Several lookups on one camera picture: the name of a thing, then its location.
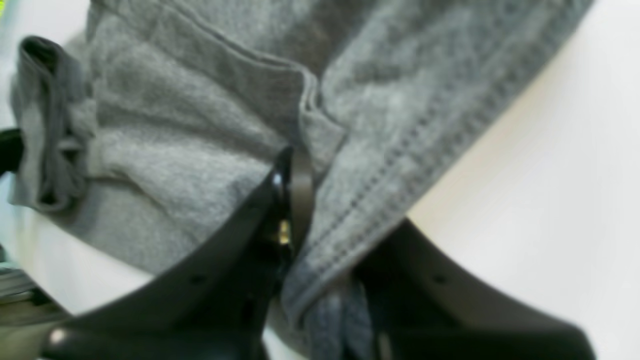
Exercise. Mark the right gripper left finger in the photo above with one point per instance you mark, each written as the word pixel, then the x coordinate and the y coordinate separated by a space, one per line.
pixel 213 304

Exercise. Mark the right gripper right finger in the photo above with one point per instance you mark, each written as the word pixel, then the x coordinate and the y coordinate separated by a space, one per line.
pixel 424 306

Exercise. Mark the heather grey T-shirt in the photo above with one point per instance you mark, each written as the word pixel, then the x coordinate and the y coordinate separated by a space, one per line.
pixel 145 132

